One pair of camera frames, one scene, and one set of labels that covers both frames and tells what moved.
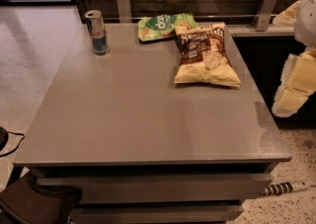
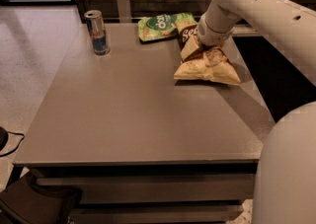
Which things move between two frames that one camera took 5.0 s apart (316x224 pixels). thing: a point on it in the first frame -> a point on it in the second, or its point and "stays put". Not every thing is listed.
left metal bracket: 123,4 stays put
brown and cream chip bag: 203,54 stays put
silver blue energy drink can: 97,30 stays put
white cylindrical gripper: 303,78 -> 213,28
